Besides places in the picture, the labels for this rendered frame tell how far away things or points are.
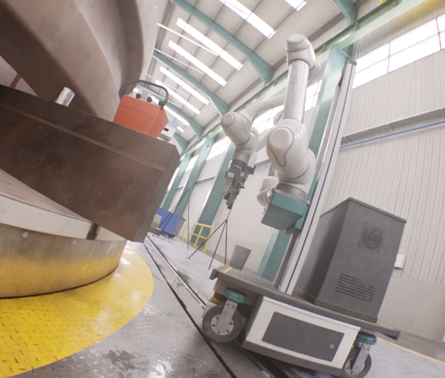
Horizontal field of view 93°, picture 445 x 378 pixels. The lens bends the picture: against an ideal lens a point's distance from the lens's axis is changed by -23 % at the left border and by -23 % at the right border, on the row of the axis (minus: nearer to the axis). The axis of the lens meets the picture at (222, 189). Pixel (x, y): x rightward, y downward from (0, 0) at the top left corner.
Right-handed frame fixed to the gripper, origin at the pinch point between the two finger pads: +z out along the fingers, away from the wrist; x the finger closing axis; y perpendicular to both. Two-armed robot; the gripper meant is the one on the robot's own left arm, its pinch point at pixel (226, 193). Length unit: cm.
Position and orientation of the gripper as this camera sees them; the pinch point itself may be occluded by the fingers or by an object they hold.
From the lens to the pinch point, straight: 138.4
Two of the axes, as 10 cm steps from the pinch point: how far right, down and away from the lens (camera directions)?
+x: -0.8, -2.5, -9.7
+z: -3.8, 9.0, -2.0
